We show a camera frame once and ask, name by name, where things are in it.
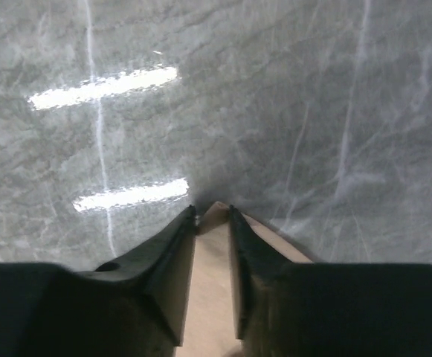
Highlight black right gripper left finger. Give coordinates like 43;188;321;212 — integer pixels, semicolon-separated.
0;206;196;356

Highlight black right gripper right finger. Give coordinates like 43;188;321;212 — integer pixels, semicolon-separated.
228;208;432;356

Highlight beige t shirt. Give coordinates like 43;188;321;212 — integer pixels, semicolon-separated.
175;202;299;356

